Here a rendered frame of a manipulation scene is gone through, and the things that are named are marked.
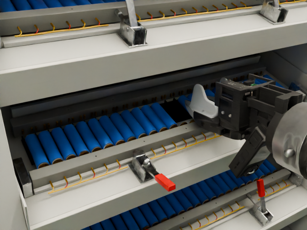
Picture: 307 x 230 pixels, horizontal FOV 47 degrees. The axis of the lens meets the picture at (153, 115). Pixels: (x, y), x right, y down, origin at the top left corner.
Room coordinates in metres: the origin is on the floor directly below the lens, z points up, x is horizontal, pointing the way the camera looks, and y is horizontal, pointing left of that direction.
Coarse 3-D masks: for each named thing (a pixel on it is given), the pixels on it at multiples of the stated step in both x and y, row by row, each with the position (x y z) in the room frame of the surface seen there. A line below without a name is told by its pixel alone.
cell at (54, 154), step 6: (42, 132) 0.51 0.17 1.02; (48, 132) 0.52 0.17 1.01; (42, 138) 0.50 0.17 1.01; (48, 138) 0.50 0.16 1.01; (42, 144) 0.49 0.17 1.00; (48, 144) 0.49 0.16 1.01; (54, 144) 0.49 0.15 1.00; (48, 150) 0.48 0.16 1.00; (54, 150) 0.48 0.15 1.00; (48, 156) 0.47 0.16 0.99; (54, 156) 0.47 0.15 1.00; (60, 156) 0.47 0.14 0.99
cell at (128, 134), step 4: (112, 116) 0.57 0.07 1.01; (116, 116) 0.57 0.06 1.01; (120, 116) 0.57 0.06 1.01; (112, 120) 0.57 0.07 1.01; (116, 120) 0.56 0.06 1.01; (120, 120) 0.56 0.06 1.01; (116, 124) 0.55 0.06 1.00; (120, 124) 0.55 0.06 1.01; (124, 124) 0.55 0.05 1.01; (116, 128) 0.55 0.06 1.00; (120, 128) 0.54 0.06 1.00; (124, 128) 0.54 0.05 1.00; (128, 128) 0.54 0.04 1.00; (120, 132) 0.54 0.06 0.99; (124, 132) 0.53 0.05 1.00; (128, 132) 0.53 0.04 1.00; (132, 132) 0.54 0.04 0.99; (124, 136) 0.53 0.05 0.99; (128, 136) 0.53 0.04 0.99; (132, 136) 0.53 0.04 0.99
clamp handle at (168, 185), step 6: (144, 162) 0.46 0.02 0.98; (144, 168) 0.46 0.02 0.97; (150, 168) 0.46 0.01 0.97; (156, 174) 0.44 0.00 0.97; (162, 174) 0.44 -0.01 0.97; (156, 180) 0.43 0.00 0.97; (162, 180) 0.42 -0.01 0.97; (168, 180) 0.42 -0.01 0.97; (162, 186) 0.42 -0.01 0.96; (168, 186) 0.41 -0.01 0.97; (174, 186) 0.41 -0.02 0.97
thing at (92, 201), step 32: (224, 64) 0.74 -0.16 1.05; (288, 64) 0.76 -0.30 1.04; (64, 96) 0.57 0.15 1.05; (96, 96) 0.60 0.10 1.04; (64, 160) 0.49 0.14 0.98; (160, 160) 0.51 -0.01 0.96; (192, 160) 0.51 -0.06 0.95; (224, 160) 0.53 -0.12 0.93; (32, 192) 0.42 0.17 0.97; (64, 192) 0.43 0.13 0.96; (96, 192) 0.43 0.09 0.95; (128, 192) 0.44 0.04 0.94; (160, 192) 0.48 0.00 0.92; (32, 224) 0.38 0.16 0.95; (64, 224) 0.40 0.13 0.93
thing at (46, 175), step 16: (304, 96) 0.70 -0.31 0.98; (176, 128) 0.55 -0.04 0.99; (192, 128) 0.56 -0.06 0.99; (128, 144) 0.50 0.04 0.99; (144, 144) 0.51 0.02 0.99; (160, 144) 0.52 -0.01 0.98; (192, 144) 0.54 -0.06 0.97; (80, 160) 0.46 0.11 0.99; (96, 160) 0.46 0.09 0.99; (112, 160) 0.48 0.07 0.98; (32, 176) 0.42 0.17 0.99; (48, 176) 0.43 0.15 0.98; (64, 176) 0.44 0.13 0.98; (80, 176) 0.45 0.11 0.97
